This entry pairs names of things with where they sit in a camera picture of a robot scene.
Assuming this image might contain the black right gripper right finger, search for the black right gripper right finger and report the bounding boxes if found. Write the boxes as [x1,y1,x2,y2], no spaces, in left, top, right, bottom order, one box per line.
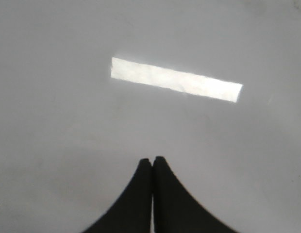
[152,156,235,233]

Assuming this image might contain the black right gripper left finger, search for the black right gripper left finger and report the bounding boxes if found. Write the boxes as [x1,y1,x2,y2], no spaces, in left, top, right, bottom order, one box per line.
[85,158,152,233]

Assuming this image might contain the white whiteboard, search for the white whiteboard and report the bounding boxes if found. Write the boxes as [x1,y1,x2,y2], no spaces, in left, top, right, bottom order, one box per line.
[0,0,301,233]

